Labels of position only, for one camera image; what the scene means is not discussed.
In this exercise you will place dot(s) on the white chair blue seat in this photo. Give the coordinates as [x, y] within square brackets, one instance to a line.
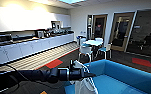
[105, 50]

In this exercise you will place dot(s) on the white round dining table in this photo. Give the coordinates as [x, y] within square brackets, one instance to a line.
[93, 42]

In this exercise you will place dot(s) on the blue sofa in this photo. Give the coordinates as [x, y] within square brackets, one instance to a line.
[124, 76]

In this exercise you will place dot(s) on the narrow wooden framed door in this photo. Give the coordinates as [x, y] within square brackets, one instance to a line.
[100, 28]

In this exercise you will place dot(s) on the black framed picture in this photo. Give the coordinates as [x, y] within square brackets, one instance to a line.
[55, 25]

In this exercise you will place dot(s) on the black coffee machine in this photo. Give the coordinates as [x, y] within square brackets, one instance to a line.
[40, 33]

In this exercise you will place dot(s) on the wide wooden framed door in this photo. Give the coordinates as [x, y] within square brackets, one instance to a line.
[121, 31]

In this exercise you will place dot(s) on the white kitchen counter cabinets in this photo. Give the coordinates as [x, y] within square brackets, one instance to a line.
[24, 48]

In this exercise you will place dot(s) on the black microwave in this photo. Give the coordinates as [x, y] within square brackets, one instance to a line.
[1, 39]

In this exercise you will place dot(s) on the white kitchen wall cabinets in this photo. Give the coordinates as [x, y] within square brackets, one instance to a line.
[24, 18]

